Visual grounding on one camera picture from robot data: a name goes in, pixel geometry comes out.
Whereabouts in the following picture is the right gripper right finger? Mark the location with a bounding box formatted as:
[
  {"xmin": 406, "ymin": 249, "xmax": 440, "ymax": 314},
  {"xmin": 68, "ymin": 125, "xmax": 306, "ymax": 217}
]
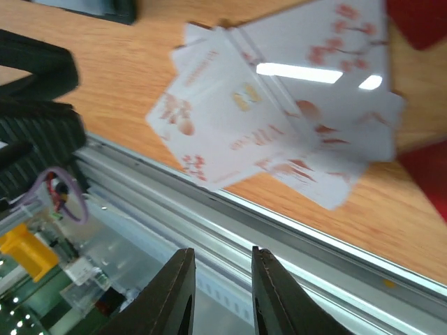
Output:
[{"xmin": 251, "ymin": 246, "xmax": 351, "ymax": 334}]

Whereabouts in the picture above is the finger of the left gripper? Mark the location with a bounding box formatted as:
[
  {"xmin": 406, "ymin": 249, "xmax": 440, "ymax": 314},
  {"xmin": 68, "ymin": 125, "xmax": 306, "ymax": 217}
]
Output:
[
  {"xmin": 1, "ymin": 99, "xmax": 87, "ymax": 198},
  {"xmin": 1, "ymin": 30, "xmax": 79, "ymax": 100}
]

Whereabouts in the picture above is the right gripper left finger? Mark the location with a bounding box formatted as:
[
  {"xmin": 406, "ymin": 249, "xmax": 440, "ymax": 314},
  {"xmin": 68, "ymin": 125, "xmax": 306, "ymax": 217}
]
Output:
[{"xmin": 99, "ymin": 248, "xmax": 196, "ymax": 335}]

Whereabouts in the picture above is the black leather card holder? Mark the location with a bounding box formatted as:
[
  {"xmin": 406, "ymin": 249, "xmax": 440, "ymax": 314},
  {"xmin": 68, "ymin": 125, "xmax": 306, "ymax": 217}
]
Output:
[{"xmin": 31, "ymin": 0, "xmax": 137, "ymax": 25}]

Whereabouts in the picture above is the red VIP card column lower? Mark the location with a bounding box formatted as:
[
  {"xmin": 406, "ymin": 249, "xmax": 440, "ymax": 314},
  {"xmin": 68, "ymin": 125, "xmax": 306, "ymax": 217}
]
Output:
[{"xmin": 397, "ymin": 138, "xmax": 447, "ymax": 221}]

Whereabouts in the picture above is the red card centre pile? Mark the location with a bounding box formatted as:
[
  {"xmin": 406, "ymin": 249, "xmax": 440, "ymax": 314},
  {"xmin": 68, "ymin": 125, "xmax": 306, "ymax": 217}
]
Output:
[{"xmin": 386, "ymin": 0, "xmax": 447, "ymax": 51}]

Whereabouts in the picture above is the grey slotted cable duct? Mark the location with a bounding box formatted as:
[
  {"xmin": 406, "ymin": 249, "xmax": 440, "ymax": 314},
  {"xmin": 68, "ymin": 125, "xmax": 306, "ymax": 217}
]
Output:
[{"xmin": 196, "ymin": 276, "xmax": 254, "ymax": 326}]

